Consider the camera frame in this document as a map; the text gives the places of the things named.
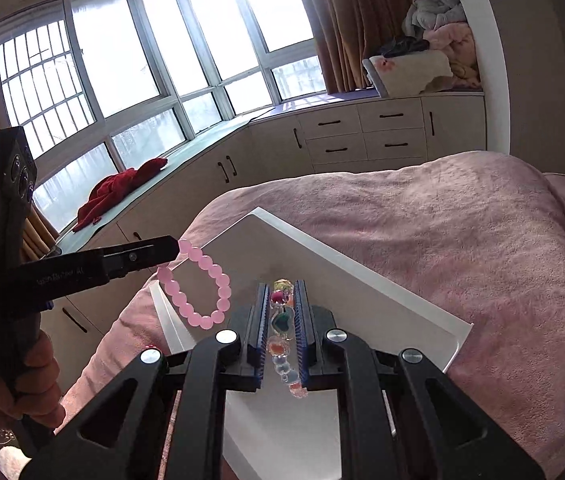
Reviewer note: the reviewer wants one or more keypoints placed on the bay window frame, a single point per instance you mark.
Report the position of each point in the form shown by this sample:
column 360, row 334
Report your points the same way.
column 100, row 86

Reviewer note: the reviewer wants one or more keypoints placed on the beige window seat cabinets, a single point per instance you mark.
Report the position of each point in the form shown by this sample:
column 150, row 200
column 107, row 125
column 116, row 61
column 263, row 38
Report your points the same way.
column 322, row 134

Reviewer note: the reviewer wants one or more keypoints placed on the fluffy pink sleeve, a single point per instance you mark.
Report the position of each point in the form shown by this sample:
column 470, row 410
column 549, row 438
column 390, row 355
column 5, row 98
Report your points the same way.
column 12, row 462

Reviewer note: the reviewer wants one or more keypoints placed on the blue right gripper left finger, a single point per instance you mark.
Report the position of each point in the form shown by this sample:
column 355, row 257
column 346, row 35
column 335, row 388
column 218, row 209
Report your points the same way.
column 258, row 334

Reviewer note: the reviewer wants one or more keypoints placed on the pink bed blanket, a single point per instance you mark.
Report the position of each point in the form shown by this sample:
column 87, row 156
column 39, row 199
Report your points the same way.
column 479, row 234

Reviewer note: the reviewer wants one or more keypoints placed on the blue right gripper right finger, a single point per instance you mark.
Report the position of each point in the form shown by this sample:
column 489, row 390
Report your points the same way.
column 305, row 333

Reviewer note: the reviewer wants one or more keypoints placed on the white pillow with flower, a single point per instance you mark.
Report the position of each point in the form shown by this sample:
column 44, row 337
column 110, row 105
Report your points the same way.
column 410, row 74

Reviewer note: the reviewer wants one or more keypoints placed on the person's left hand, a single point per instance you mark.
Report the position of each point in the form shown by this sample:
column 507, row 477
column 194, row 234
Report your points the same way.
column 38, row 392

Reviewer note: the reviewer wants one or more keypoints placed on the pile of clothes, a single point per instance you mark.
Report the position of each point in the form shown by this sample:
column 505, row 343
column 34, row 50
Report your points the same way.
column 439, row 25

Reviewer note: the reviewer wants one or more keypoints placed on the brown right curtain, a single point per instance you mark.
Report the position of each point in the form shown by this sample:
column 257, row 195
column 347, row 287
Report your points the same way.
column 348, row 31

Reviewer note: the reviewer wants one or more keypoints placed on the red cloth on sill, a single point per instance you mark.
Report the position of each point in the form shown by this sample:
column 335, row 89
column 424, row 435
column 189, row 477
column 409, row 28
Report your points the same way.
column 111, row 190

